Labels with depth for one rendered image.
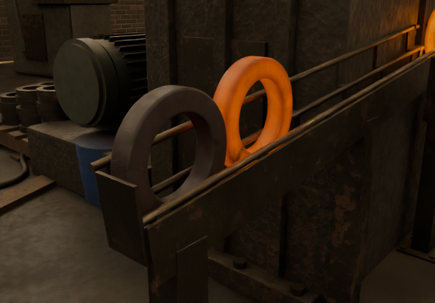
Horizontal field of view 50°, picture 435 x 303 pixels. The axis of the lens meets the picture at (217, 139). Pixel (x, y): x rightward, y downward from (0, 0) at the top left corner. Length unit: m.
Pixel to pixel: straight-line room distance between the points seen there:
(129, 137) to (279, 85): 0.31
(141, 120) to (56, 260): 1.19
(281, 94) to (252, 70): 0.10
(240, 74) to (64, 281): 1.06
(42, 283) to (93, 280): 0.15
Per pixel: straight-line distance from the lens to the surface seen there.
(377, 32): 1.27
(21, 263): 1.72
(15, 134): 2.71
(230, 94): 0.67
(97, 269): 1.61
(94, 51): 1.97
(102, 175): 0.57
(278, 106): 0.79
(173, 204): 0.58
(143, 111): 0.55
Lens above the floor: 0.83
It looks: 17 degrees down
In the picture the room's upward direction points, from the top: straight up
